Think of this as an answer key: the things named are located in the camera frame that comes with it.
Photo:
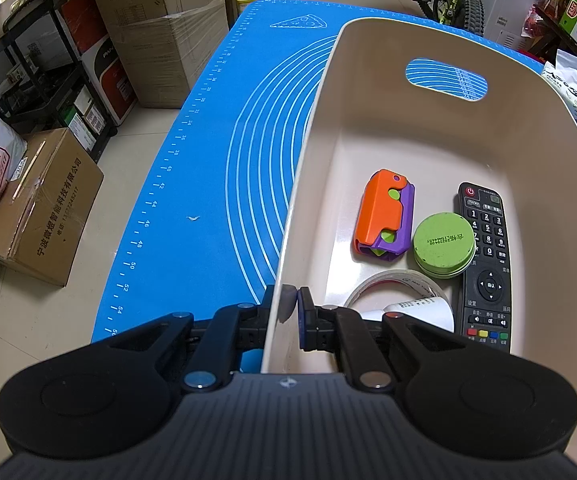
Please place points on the red white appliance box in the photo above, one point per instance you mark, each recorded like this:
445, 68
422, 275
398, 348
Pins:
103, 55

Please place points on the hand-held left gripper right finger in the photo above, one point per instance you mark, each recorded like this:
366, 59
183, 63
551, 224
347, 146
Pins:
302, 312

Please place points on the white pill bottle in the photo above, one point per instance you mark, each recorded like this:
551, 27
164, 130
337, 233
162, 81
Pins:
428, 312

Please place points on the green round tin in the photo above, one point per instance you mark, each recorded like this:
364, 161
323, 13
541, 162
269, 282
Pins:
443, 242

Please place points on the large taped cardboard box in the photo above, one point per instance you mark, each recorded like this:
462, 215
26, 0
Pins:
163, 35

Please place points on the black metal rack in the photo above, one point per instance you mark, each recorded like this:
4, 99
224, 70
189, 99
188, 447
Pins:
33, 67

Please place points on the white tape roll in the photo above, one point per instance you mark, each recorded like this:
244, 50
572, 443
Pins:
396, 276

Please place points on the black remote control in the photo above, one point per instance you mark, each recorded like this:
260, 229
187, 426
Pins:
488, 260

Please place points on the orange purple toy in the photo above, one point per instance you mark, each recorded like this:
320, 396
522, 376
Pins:
381, 210

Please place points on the beige plastic storage bin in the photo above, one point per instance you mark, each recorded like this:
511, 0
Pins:
543, 160

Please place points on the blue silicone baking mat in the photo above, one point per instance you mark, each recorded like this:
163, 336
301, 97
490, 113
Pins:
218, 160

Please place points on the white chest freezer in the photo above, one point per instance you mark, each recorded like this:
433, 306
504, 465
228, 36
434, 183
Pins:
501, 27

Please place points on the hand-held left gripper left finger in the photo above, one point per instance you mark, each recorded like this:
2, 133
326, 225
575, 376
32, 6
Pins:
238, 321

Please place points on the flat brown cardboard box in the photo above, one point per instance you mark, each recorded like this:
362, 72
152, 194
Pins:
43, 200

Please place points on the white tissue pack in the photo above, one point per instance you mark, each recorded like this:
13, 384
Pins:
576, 95

